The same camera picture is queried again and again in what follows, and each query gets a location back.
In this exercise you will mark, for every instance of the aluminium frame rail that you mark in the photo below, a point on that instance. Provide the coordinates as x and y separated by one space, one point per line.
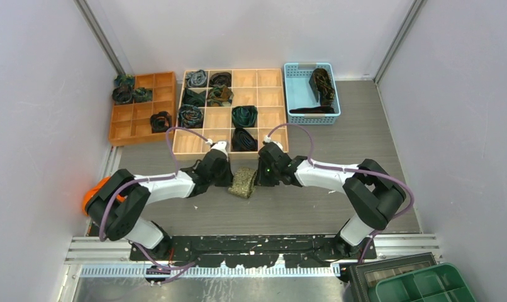
89 257

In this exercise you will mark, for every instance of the rolled green orange tie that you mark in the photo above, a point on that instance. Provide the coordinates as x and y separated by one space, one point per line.
220 96

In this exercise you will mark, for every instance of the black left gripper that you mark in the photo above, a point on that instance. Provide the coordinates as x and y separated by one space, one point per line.
229 178

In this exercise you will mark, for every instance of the green floral patterned tie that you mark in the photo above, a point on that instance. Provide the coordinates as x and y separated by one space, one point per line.
243 182

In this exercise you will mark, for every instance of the brown orange patterned tie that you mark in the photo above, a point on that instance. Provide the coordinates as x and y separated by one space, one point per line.
321 86

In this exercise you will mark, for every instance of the rolled teal tie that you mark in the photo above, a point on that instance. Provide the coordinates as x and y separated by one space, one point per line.
124 80

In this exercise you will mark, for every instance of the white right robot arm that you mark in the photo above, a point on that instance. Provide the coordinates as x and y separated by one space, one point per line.
374 195

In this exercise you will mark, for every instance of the light blue plastic basket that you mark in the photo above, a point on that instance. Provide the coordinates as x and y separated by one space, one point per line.
298 93

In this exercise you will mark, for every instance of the rolled black orange tie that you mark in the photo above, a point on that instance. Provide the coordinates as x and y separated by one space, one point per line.
160 122

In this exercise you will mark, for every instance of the dark framed box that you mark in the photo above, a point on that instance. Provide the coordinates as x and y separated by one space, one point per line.
364 277

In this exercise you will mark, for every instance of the rolled dark brown tie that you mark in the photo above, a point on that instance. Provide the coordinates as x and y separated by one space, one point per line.
220 79

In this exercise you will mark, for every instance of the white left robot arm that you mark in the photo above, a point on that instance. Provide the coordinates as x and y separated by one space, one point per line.
118 203

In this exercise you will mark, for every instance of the rolled dark navy tie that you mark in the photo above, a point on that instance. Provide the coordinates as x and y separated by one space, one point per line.
243 141

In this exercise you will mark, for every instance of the rolled green patterned tie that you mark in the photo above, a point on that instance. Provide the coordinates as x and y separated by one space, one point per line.
142 95

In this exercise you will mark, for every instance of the light wooden compartment tray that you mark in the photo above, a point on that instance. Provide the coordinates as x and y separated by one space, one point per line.
262 88

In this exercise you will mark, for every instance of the rolled dark striped tie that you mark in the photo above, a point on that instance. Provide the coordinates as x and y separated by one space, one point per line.
122 95

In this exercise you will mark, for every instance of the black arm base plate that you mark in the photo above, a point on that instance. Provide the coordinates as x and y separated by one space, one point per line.
254 251

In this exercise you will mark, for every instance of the rolled blue multicolour tie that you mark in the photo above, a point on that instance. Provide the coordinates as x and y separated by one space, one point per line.
190 116

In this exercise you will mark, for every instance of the rolled dark green tie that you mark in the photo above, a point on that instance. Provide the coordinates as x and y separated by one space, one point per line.
194 97

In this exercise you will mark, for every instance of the green plastic organizer bin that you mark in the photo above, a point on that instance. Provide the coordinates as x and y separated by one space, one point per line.
442 282

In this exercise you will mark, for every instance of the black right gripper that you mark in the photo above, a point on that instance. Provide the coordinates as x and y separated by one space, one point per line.
261 180

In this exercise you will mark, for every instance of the orange cloth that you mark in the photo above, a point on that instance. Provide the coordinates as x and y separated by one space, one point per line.
92 192

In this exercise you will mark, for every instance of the navy red striped tie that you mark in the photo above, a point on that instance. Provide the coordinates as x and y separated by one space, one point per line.
313 110

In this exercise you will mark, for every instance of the rolled grey blue tie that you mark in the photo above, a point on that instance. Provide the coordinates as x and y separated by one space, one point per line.
196 79

